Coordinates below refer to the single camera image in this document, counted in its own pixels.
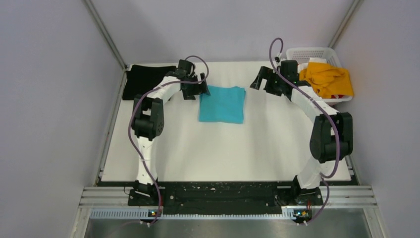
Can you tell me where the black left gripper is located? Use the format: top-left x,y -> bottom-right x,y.
182,72 -> 210,100

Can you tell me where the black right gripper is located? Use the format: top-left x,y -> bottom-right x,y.
251,66 -> 286,97

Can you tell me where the cyan t shirt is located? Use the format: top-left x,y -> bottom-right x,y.
198,86 -> 246,124

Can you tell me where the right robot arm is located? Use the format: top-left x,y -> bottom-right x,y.
250,60 -> 353,205

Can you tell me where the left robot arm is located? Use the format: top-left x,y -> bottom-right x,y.
123,57 -> 210,206

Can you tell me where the white plastic basket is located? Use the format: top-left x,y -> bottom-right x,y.
286,47 -> 352,106

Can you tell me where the yellow t shirt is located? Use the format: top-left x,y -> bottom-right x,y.
299,62 -> 354,99

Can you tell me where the folded black t shirt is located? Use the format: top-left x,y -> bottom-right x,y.
122,64 -> 176,100

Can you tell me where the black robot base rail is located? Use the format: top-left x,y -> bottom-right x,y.
128,180 -> 323,215

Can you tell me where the white slotted cable duct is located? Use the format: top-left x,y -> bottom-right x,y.
90,208 -> 296,220

